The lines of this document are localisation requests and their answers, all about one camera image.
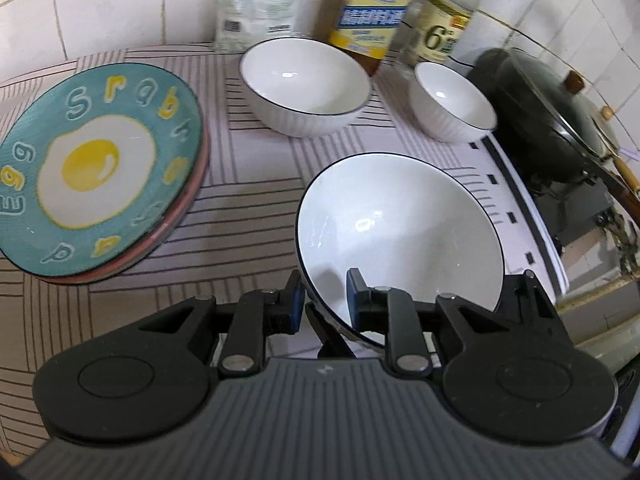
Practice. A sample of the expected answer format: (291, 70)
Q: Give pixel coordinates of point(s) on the white salt bag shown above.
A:
(260, 5)

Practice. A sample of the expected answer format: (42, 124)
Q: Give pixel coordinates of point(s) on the black wok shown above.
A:
(530, 105)

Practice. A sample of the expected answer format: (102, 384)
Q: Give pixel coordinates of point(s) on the striped tablecloth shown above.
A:
(245, 195)

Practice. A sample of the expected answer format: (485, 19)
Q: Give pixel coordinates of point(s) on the large white bowl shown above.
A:
(305, 80)

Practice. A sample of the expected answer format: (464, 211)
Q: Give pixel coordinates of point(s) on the small white bowl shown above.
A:
(450, 95)

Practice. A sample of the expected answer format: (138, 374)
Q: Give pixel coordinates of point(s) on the teal fried egg plate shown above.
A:
(100, 165)

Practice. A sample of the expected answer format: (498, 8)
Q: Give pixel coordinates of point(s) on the clear vinegar bottle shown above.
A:
(442, 25)

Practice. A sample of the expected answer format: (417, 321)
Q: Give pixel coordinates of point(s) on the medium white bowl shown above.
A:
(400, 210)

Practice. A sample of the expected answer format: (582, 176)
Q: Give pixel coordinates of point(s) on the gas stove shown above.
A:
(575, 210)

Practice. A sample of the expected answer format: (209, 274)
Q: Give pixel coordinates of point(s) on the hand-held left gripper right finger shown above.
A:
(356, 300)

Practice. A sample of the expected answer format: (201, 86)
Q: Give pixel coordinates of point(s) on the pink rabbit print plate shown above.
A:
(131, 267)

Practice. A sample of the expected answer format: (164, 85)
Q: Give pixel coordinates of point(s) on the glass wok lid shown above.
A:
(565, 105)

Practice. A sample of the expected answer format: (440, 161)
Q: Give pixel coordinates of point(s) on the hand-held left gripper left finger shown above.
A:
(296, 305)

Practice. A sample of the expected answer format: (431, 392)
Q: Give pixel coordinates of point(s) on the yellow label oil bottle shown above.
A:
(375, 10)

